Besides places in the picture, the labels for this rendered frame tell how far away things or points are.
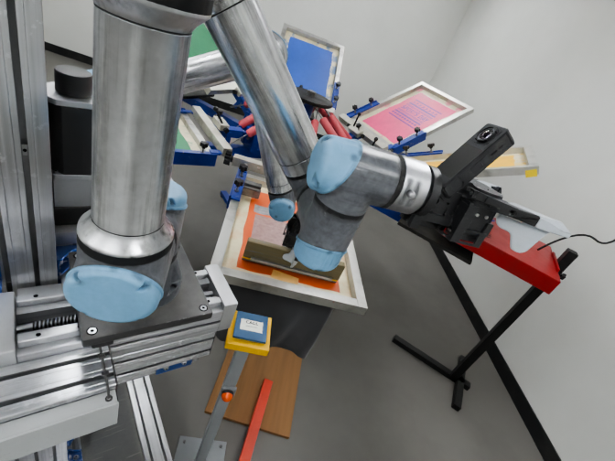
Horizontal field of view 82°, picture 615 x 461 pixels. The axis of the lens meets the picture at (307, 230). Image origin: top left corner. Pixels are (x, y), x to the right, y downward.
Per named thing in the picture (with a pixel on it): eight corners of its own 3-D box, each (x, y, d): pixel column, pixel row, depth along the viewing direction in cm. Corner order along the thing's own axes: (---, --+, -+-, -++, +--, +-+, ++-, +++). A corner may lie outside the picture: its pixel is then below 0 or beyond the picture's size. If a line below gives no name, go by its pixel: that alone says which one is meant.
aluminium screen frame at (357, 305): (363, 315, 131) (368, 308, 129) (206, 278, 119) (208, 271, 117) (341, 208, 196) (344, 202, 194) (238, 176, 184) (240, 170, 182)
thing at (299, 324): (307, 360, 160) (344, 294, 137) (208, 341, 150) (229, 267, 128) (307, 355, 162) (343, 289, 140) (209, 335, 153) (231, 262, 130)
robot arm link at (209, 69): (82, 80, 95) (277, 26, 86) (111, 71, 107) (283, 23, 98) (106, 124, 101) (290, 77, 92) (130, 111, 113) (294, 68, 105)
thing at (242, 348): (218, 497, 152) (284, 366, 101) (165, 491, 147) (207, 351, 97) (226, 442, 170) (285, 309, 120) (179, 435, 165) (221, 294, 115)
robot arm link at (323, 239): (329, 236, 62) (355, 182, 56) (342, 281, 53) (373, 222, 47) (286, 226, 59) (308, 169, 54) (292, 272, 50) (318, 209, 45)
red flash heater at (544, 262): (539, 259, 221) (553, 244, 214) (546, 296, 183) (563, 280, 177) (448, 210, 235) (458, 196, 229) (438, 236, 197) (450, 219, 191)
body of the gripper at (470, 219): (456, 226, 58) (393, 209, 55) (483, 177, 54) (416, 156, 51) (483, 250, 51) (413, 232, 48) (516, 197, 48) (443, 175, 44)
